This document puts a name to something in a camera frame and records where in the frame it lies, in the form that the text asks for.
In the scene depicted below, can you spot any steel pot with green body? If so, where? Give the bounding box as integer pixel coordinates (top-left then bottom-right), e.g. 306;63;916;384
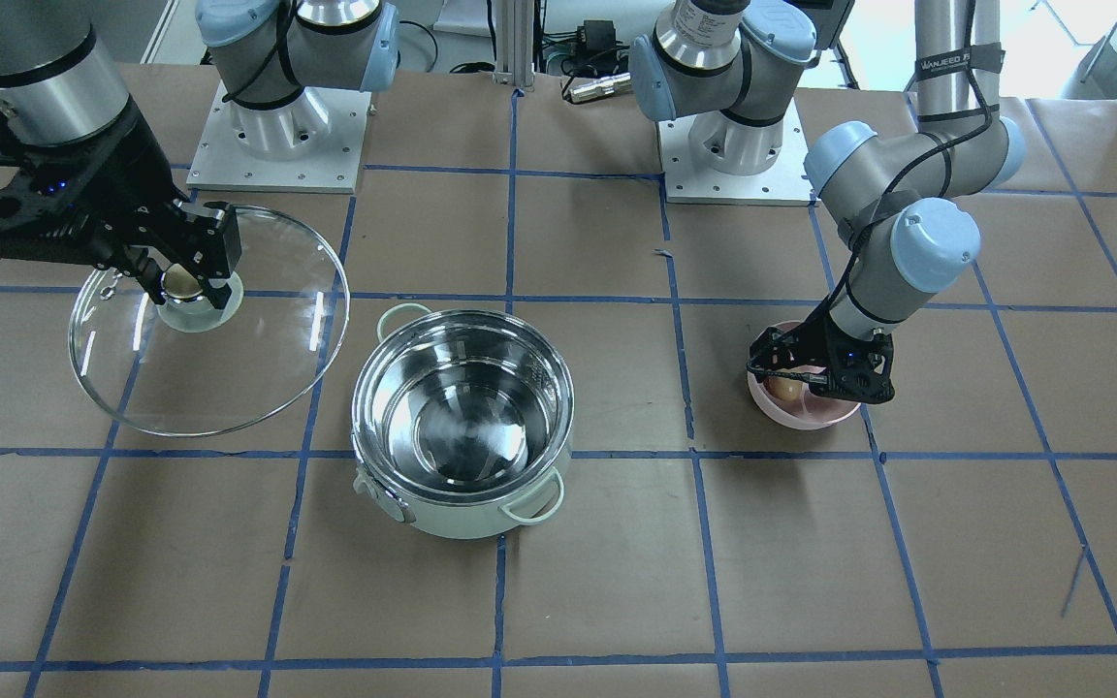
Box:
350;303;575;539

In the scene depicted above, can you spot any beige egg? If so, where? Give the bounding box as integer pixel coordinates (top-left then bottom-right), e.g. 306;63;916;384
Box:
766;377;806;403

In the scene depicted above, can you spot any aluminium frame post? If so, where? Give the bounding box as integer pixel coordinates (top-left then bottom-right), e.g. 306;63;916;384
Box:
491;1;540;92

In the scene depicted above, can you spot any pink bowl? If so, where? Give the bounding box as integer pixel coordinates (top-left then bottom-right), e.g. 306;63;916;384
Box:
746;374;859;431

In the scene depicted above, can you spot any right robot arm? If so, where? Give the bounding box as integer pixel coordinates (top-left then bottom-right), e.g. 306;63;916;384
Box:
0;1;399;312

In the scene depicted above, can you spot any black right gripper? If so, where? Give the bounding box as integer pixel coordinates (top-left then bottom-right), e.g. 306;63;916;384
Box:
0;99;242;309

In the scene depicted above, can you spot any black power adapter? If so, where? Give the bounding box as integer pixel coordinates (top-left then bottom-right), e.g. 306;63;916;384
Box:
576;19;617;52

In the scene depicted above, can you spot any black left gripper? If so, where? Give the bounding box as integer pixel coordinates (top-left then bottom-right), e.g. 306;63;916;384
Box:
748;308;895;403

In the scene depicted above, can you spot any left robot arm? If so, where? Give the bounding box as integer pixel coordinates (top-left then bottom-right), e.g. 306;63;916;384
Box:
628;1;1027;403

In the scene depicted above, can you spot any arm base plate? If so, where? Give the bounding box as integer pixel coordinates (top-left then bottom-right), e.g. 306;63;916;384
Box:
657;102;813;205
187;85;372;195

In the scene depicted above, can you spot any glass pot lid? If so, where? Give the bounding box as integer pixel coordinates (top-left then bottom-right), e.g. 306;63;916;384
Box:
67;205;349;438

